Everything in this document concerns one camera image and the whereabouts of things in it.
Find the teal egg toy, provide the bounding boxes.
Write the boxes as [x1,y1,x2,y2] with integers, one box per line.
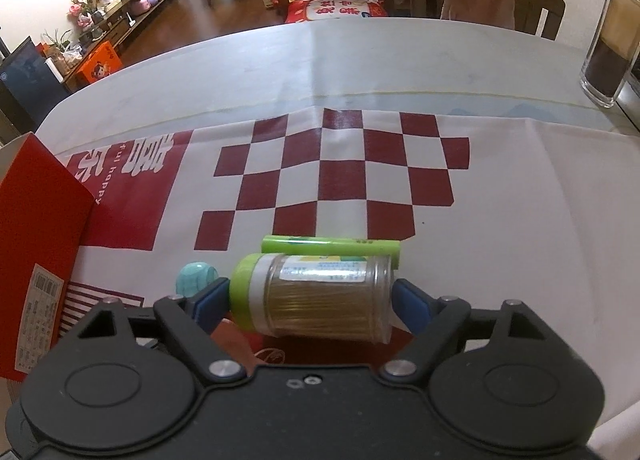
[175,262,218,298]

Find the green lid toothpick jar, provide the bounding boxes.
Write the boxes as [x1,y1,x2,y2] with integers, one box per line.
[229,253,394,344]

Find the green tube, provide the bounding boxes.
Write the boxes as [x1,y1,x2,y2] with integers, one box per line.
[260,235,400,269]

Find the red cardboard box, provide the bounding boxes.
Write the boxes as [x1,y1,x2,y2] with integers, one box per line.
[0,133,94,382]

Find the red white printed mat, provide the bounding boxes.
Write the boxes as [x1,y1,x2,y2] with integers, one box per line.
[64,108,639,419]

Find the orange gift box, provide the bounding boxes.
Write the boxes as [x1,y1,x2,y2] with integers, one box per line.
[75,41,124,84]

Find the black speaker cabinet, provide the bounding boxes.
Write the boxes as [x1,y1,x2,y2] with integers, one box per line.
[0,37,70,133]

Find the glass jar dark contents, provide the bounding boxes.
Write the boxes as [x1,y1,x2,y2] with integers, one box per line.
[580,0,639,108]

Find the wooden tv console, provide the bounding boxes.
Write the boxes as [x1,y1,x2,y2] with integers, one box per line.
[63,0,167,92]

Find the red printed cushion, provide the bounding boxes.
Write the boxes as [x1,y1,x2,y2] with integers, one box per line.
[285,0,387,24]

